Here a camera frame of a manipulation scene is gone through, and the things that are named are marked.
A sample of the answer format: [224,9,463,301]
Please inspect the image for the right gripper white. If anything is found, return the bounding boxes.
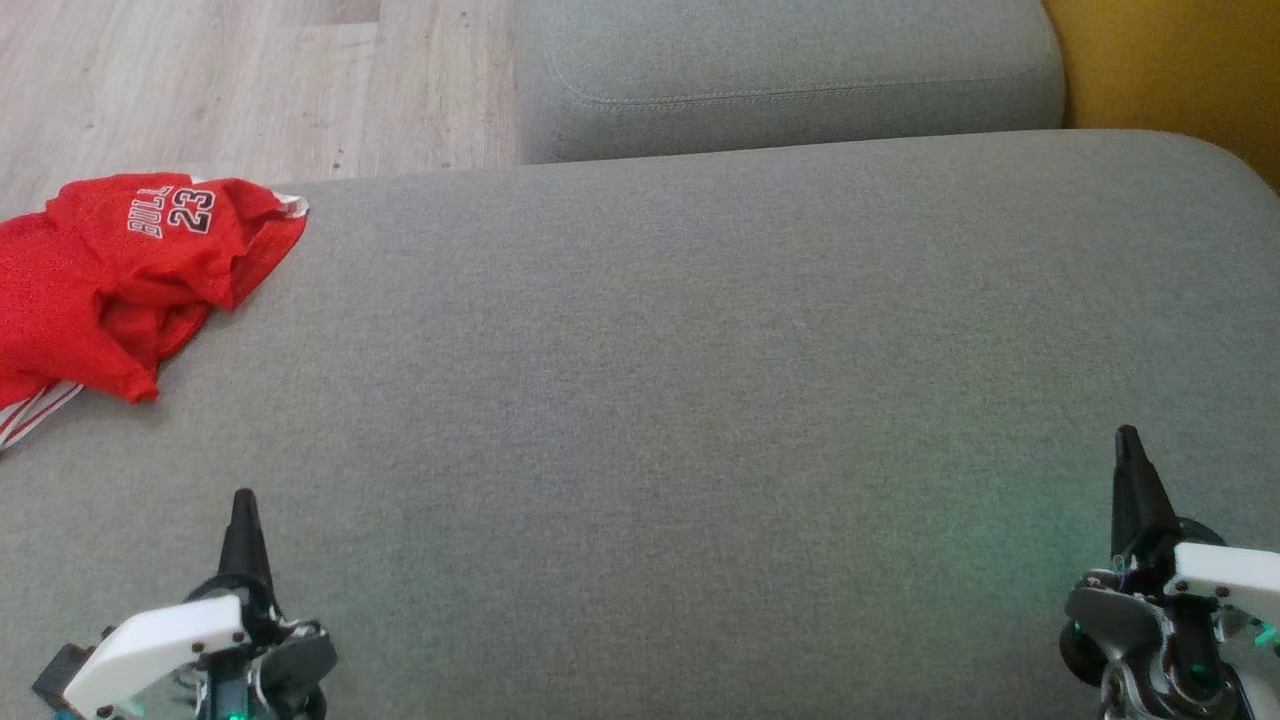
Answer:
[1060,426,1280,720]

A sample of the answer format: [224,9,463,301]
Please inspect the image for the red white-striped basketball shorts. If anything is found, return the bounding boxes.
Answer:
[45,173,309,313]

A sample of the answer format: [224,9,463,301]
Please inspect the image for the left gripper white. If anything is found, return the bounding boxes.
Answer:
[62,488,338,720]

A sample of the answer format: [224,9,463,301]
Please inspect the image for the large grey sofa seat cushion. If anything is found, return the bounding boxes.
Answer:
[0,128,1280,720]

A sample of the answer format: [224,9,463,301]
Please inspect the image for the yellow sofa backrest cushion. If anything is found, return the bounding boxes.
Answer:
[1042,0,1280,196]

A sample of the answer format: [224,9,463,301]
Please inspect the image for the red Bulls basketball jersey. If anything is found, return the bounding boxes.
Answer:
[0,205,216,451]

